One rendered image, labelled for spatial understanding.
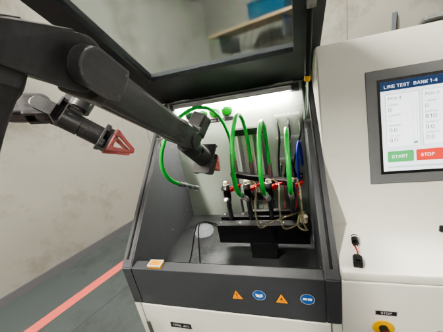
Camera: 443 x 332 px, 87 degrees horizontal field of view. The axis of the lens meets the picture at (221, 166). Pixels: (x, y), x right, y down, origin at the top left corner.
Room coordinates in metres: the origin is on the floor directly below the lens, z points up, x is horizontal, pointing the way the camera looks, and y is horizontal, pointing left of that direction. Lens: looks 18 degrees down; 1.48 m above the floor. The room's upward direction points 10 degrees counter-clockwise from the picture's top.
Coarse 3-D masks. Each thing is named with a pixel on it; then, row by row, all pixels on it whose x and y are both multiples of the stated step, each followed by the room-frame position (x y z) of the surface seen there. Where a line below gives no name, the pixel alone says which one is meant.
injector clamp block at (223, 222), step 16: (224, 224) 0.80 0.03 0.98; (240, 224) 0.78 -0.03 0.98; (256, 224) 0.76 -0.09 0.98; (272, 224) 0.74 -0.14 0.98; (288, 224) 0.72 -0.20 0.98; (224, 240) 0.79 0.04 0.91; (240, 240) 0.77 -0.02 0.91; (256, 240) 0.75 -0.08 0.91; (272, 240) 0.73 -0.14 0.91; (288, 240) 0.72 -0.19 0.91; (304, 240) 0.70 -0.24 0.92; (256, 256) 0.76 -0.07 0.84; (272, 256) 0.74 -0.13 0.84
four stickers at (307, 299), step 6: (234, 294) 0.57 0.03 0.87; (240, 294) 0.56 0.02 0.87; (252, 294) 0.55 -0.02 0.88; (258, 294) 0.54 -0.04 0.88; (264, 294) 0.54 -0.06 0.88; (276, 294) 0.53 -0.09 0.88; (282, 294) 0.52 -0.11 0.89; (300, 294) 0.51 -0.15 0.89; (306, 294) 0.50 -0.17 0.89; (312, 294) 0.50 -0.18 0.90; (264, 300) 0.54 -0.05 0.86; (276, 300) 0.53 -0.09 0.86; (282, 300) 0.52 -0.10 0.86; (288, 300) 0.52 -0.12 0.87; (300, 300) 0.51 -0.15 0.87; (306, 300) 0.50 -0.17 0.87; (312, 300) 0.50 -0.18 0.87
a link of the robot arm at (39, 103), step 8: (32, 96) 0.64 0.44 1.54; (40, 96) 0.65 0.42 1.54; (64, 96) 0.69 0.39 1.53; (72, 96) 0.70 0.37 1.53; (32, 104) 0.63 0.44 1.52; (40, 104) 0.64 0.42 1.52; (48, 104) 0.64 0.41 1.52; (56, 104) 0.65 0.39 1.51; (64, 104) 0.69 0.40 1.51; (80, 104) 0.68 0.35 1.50; (88, 104) 0.70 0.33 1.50; (48, 112) 0.63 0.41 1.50; (56, 112) 0.66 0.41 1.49; (88, 112) 0.70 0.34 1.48
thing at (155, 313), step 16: (144, 304) 0.68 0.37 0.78; (160, 304) 0.66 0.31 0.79; (160, 320) 0.66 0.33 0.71; (176, 320) 0.64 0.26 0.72; (192, 320) 0.62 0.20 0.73; (208, 320) 0.60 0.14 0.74; (224, 320) 0.59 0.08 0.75; (240, 320) 0.57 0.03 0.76; (256, 320) 0.55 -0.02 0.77; (272, 320) 0.54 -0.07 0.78; (288, 320) 0.52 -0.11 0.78; (304, 320) 0.51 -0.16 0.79
